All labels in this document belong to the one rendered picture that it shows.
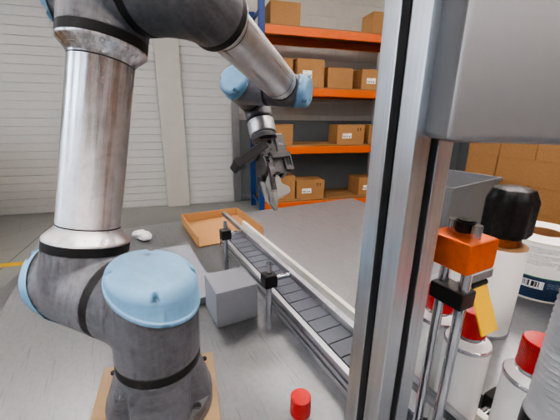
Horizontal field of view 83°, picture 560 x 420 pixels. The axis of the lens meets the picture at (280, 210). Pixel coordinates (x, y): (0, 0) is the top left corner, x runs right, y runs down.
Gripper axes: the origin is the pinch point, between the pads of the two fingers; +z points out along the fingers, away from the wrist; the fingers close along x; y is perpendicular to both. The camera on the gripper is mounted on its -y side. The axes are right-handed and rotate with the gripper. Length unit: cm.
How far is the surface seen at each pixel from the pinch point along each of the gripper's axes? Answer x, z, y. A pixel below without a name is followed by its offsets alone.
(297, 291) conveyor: -2.1, 22.6, 0.6
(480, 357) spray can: -48, 31, -1
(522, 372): -52, 32, -1
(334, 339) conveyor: -18.1, 31.8, -1.7
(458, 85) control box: -64, 8, -17
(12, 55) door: 325, -282, -124
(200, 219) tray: 68, -12, -4
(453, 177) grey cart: 120, -30, 253
